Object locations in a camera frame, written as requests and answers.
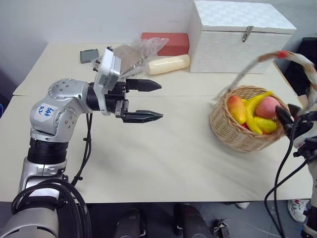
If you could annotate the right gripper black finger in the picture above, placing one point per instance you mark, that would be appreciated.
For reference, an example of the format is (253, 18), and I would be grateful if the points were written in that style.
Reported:
(294, 109)
(284, 114)

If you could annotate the clear plastic bag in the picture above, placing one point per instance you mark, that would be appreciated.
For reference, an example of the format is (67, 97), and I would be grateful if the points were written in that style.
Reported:
(148, 47)

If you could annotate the small black floor device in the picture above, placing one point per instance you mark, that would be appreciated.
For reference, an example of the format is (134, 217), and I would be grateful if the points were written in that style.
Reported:
(221, 229)

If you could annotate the metal box latch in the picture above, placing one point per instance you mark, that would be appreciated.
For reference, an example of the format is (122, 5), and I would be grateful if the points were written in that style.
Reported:
(247, 33)

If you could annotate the red rectangular box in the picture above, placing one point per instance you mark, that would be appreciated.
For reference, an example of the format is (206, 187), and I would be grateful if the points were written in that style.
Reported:
(175, 43)

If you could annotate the dark rounded shape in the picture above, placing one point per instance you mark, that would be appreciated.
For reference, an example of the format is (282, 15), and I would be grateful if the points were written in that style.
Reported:
(130, 223)
(190, 220)

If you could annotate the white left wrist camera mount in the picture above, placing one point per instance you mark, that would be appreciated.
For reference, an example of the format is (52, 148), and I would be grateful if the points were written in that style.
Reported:
(109, 67)

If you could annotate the large white box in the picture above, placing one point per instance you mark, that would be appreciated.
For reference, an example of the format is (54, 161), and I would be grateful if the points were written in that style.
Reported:
(235, 49)

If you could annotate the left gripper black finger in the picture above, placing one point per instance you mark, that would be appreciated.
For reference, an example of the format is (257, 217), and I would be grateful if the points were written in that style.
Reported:
(141, 117)
(142, 85)

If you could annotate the small red fruit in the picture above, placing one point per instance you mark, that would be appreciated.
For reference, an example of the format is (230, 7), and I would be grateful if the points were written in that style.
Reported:
(244, 125)

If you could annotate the pink peach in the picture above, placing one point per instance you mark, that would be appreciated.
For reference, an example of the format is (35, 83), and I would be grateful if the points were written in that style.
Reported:
(266, 106)

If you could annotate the short yellow banana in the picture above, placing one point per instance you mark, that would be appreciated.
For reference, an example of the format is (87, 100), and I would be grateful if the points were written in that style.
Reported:
(266, 124)

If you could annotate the cream plastic bottle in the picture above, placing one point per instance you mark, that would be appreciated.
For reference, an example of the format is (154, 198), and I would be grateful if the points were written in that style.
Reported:
(168, 65)

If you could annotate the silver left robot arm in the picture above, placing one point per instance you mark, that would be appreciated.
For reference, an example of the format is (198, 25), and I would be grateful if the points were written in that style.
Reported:
(62, 99)

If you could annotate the long yellow banana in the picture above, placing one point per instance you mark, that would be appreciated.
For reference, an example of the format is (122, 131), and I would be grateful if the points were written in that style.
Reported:
(250, 109)

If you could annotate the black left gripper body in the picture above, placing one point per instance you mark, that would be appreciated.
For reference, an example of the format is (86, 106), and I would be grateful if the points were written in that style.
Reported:
(116, 101)

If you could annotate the orange yellow mango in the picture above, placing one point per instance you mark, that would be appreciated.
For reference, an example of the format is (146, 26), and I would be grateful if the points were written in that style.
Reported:
(236, 109)

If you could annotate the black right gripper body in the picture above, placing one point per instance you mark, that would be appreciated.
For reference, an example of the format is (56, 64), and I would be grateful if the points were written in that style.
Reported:
(301, 122)

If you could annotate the white sneaker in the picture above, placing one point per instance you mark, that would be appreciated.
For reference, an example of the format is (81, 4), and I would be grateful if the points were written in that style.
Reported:
(297, 209)
(242, 204)

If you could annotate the small grey flat pad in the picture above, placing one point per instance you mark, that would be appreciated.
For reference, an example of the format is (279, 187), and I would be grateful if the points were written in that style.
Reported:
(88, 56)

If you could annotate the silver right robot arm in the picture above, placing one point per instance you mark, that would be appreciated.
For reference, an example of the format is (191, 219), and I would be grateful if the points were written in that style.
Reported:
(314, 178)

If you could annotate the black chair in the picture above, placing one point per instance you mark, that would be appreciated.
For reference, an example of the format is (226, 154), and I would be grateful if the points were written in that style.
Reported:
(305, 64)

